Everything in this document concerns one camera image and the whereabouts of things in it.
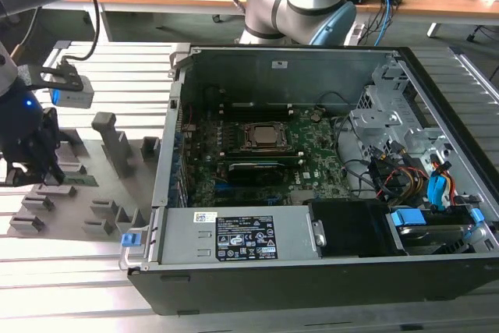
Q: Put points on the grey parts rack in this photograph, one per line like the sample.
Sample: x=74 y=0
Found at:
x=101 y=192

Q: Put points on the blue case latch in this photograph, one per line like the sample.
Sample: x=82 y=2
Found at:
x=130 y=240

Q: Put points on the black graphics card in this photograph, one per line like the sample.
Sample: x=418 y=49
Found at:
x=257 y=173

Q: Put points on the hard disk in blue carrier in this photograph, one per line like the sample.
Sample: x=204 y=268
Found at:
x=407 y=218

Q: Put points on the round coin battery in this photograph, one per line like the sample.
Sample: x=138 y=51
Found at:
x=316 y=116

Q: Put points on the silver wrist camera blue mark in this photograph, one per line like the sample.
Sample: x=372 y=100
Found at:
x=74 y=95

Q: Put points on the black open PC case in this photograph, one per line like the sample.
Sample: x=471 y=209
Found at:
x=273 y=286

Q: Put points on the silver metal drive cage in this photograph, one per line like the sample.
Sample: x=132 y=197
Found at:
x=378 y=118

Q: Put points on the green motherboard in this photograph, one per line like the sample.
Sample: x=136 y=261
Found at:
x=319 y=146

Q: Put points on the grey power supply with label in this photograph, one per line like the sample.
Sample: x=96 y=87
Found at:
x=183 y=235

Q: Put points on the silver CPU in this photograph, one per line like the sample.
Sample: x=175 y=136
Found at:
x=267 y=134

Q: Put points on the black RAM slot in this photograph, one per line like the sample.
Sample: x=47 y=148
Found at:
x=257 y=114
x=257 y=110
x=257 y=118
x=257 y=105

